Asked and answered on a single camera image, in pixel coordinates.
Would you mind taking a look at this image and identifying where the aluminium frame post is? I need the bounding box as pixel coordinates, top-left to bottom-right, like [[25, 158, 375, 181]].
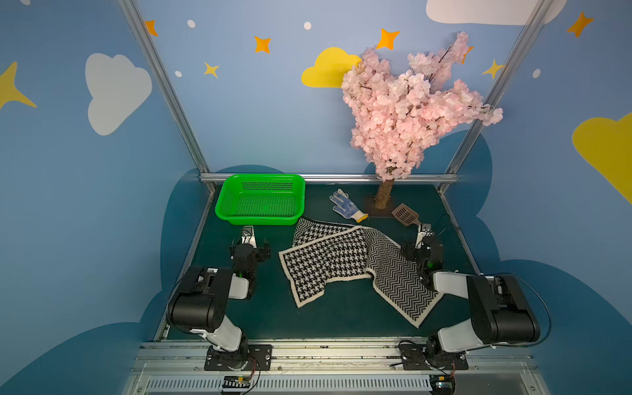
[[118, 0, 210, 174], [445, 0, 555, 178]]

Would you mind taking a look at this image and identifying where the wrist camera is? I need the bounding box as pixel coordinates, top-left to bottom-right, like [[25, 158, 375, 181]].
[[415, 223, 433, 248], [241, 225, 257, 248]]

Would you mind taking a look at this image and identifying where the green plastic basket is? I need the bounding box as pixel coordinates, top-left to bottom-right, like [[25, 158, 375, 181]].
[[215, 174, 306, 225]]

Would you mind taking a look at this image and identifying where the aluminium front rail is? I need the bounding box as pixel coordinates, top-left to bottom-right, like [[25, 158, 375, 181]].
[[123, 337, 550, 394]]

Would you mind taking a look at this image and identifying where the pink artificial blossom tree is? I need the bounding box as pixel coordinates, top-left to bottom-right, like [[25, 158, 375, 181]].
[[342, 32, 503, 211]]

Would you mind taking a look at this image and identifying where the right aluminium frame post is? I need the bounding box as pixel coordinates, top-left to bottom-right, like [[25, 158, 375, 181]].
[[445, 0, 555, 178]]

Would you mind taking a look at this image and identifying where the black white patterned scarf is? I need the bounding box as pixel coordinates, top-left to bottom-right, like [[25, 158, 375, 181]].
[[279, 218, 443, 328]]

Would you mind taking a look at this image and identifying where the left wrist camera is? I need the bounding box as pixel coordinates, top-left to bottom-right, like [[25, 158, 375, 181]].
[[241, 225, 257, 248]]

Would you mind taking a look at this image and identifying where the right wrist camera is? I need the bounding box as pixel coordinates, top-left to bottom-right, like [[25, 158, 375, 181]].
[[415, 223, 433, 248]]

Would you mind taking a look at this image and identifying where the white blue work glove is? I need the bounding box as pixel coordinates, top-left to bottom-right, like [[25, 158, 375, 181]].
[[329, 189, 369, 223]]

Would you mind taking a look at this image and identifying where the aluminium back frame bar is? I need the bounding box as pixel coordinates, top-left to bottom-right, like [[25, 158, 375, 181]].
[[200, 173, 459, 184]]

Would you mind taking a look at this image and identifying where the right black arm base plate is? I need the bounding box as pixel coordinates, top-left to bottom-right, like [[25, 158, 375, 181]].
[[397, 341, 469, 372]]

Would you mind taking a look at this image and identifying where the brown plastic slotted scoop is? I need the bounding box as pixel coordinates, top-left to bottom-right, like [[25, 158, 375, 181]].
[[391, 203, 421, 226]]

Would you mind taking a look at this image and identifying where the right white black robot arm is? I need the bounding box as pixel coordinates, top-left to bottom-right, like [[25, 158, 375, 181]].
[[401, 236, 552, 370]]

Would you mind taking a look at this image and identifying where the left aluminium frame post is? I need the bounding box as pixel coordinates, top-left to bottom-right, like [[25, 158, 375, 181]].
[[118, 0, 210, 174]]

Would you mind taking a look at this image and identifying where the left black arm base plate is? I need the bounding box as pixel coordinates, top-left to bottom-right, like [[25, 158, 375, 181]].
[[203, 344, 273, 371]]

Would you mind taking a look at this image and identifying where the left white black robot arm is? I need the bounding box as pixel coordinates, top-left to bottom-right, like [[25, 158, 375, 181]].
[[166, 240, 271, 370]]

